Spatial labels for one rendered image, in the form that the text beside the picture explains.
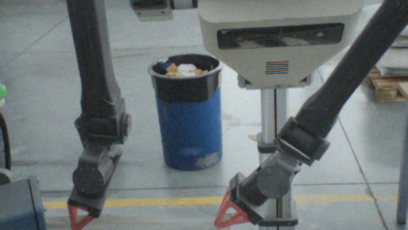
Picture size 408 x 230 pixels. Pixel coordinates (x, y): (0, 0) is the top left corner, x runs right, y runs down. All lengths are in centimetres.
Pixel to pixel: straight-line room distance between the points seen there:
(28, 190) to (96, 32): 26
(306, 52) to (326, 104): 49
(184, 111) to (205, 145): 28
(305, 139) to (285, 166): 8
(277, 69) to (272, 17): 22
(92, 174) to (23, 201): 21
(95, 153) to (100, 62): 17
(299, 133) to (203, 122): 236
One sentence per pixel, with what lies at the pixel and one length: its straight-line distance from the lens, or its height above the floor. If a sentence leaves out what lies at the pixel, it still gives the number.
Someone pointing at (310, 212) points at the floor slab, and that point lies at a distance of 303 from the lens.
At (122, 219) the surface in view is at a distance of 110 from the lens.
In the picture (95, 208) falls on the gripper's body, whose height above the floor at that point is 113.
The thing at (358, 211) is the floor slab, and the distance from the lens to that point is 307.
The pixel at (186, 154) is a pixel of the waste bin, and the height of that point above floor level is 12.
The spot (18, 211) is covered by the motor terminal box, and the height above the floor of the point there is 130.
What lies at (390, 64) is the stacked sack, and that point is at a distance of 431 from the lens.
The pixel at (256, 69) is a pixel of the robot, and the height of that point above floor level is 122.
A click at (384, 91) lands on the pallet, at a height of 9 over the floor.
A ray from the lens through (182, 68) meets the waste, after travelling 348.
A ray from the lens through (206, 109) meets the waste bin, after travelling 328.
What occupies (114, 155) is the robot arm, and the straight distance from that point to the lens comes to 101.
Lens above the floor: 168
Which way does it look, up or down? 23 degrees down
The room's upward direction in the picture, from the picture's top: 4 degrees counter-clockwise
